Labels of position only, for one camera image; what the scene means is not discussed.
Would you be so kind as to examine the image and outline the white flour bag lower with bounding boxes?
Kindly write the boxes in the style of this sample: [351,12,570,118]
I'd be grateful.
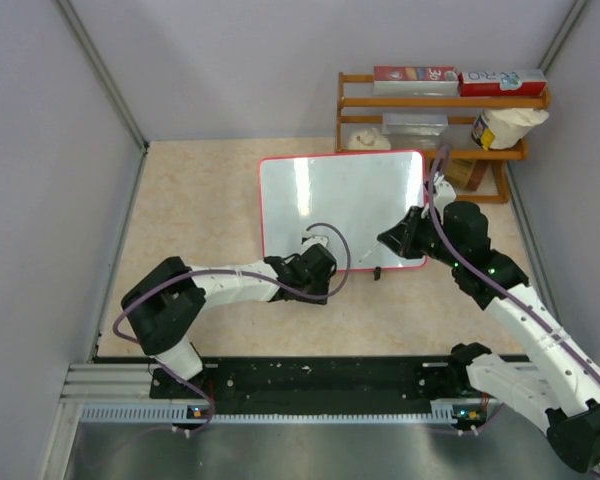
[347,128,391,151]

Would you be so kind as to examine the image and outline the purple cable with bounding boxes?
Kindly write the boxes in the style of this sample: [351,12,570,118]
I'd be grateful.
[112,222,352,435]
[427,144,600,416]

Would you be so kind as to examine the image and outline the white flour bag upper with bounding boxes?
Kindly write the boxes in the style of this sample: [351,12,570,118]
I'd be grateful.
[471,108,550,150]

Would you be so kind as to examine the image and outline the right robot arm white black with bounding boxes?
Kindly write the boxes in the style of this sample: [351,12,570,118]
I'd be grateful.
[377,201,600,479]

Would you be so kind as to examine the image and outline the wooden shelf rack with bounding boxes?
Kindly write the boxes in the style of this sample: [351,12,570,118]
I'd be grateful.
[335,73,551,204]

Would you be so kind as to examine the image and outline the whiteboard with pink frame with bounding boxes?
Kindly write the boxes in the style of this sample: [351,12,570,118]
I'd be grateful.
[259,150,426,271]

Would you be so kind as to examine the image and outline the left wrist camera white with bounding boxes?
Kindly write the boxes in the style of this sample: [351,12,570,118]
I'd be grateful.
[301,235,329,252]

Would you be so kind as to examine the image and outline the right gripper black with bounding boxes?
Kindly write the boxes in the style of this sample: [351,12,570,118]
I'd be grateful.
[380,206,463,268]

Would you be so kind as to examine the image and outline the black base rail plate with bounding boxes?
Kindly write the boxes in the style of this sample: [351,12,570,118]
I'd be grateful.
[149,355,481,416]

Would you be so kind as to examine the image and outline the brown cardboard box right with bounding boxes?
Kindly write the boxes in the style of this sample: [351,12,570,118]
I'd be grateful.
[444,158,489,191]

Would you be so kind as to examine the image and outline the aluminium frame post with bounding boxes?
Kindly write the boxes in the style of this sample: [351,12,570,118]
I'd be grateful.
[538,0,591,74]
[53,0,149,154]

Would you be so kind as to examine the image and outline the clear plastic container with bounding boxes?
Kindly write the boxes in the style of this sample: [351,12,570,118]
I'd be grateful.
[381,113,449,150]

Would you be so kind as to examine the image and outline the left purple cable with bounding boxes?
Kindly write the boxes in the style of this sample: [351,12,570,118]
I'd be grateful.
[112,222,352,435]

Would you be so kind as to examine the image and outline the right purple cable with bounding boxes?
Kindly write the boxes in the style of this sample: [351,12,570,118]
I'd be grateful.
[427,144,600,416]

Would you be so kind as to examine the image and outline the white flour bag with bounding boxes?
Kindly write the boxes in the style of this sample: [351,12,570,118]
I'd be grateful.
[347,128,391,151]
[471,108,550,150]

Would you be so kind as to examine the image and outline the aluminium frame post right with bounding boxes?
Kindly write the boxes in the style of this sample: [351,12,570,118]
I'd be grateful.
[538,0,591,74]

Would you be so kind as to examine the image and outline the red white box right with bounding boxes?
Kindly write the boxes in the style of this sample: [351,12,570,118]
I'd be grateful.
[459,69,547,97]

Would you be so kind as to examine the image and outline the aluminium frame post left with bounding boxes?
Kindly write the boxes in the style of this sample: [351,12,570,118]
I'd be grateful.
[53,0,149,154]

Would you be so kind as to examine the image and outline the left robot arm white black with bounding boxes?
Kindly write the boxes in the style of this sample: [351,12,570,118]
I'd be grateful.
[121,243,337,397]

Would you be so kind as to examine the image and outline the red foil box left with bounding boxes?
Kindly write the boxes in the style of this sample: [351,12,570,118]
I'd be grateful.
[373,66,459,96]

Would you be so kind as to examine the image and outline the grey slotted cable duct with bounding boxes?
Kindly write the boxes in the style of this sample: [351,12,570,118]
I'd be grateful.
[80,404,207,424]

